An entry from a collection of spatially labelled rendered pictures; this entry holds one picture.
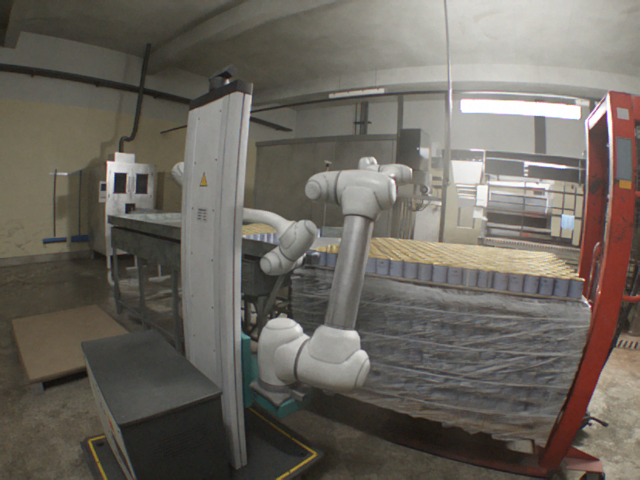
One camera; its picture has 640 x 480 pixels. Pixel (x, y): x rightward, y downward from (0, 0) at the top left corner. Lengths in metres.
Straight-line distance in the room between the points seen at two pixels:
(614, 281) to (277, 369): 1.49
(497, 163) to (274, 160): 3.42
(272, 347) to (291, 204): 4.18
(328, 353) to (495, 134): 9.31
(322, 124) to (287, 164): 6.72
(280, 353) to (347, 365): 0.22
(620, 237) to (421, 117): 9.19
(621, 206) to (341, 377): 1.40
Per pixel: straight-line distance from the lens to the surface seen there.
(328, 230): 3.00
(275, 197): 5.34
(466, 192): 4.59
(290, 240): 1.29
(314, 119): 12.08
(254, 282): 1.99
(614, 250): 1.67
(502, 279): 1.42
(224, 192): 1.01
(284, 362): 1.08
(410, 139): 4.09
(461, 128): 10.08
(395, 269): 1.49
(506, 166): 4.50
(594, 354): 1.77
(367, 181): 1.09
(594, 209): 2.21
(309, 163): 4.99
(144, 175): 6.72
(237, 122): 1.03
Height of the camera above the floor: 1.41
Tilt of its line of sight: 7 degrees down
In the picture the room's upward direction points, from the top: 4 degrees clockwise
